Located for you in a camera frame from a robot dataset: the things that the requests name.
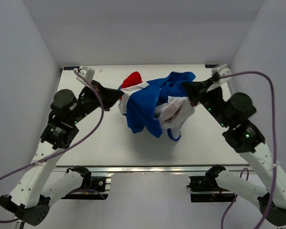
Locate blue left corner label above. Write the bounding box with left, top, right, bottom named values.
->
left=63, top=66, right=80, bottom=71

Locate blue corner label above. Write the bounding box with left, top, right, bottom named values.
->
left=204, top=64, right=218, bottom=69
left=63, top=66, right=80, bottom=71

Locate blue white red jacket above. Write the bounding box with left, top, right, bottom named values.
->
left=118, top=72, right=196, bottom=141

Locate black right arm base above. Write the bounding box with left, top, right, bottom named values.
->
left=186, top=165, right=236, bottom=203

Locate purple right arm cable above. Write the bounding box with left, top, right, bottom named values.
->
left=214, top=71, right=277, bottom=229

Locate blue right corner label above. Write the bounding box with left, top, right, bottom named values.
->
left=204, top=64, right=218, bottom=69

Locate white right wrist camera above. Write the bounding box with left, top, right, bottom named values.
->
left=208, top=64, right=232, bottom=91

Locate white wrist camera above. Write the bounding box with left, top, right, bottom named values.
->
left=208, top=64, right=232, bottom=91
left=73, top=66, right=95, bottom=83

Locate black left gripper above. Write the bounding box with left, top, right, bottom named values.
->
left=69, top=80, right=124, bottom=125

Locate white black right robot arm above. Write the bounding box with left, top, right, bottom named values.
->
left=182, top=81, right=286, bottom=227

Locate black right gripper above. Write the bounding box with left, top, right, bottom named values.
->
left=182, top=77, right=231, bottom=128

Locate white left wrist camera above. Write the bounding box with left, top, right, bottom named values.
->
left=73, top=66, right=95, bottom=83

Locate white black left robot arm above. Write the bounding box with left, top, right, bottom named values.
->
left=0, top=81, right=123, bottom=226

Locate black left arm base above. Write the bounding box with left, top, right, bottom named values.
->
left=62, top=166, right=108, bottom=200

